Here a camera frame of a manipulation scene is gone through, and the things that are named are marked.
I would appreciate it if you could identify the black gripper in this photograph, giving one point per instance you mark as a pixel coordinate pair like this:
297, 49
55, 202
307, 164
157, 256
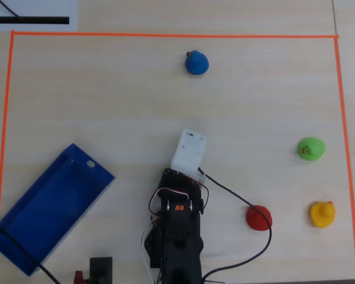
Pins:
169, 177

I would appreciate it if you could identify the red rubber duck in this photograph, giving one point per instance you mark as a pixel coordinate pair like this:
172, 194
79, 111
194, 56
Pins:
254, 222

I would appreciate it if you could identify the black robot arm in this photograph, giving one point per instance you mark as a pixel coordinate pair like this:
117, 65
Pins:
180, 251

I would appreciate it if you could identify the blue rubber duck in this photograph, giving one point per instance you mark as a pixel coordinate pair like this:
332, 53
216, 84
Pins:
196, 63

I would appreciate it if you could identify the blue plastic box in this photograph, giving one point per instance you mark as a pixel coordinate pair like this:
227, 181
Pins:
47, 207

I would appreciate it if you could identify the green rubber duck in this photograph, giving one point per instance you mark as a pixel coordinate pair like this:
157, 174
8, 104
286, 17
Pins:
316, 148

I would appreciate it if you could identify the yellow rubber duck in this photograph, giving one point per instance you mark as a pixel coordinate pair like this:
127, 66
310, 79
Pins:
322, 214

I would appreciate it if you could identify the black clamp stand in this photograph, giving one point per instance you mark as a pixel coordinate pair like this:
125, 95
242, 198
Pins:
100, 269

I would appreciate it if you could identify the orange tape strip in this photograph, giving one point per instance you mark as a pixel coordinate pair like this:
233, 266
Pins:
5, 118
165, 35
346, 148

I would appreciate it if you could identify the white paper with black bar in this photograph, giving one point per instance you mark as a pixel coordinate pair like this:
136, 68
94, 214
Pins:
47, 9

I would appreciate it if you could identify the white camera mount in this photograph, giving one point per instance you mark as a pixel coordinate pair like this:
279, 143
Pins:
189, 151

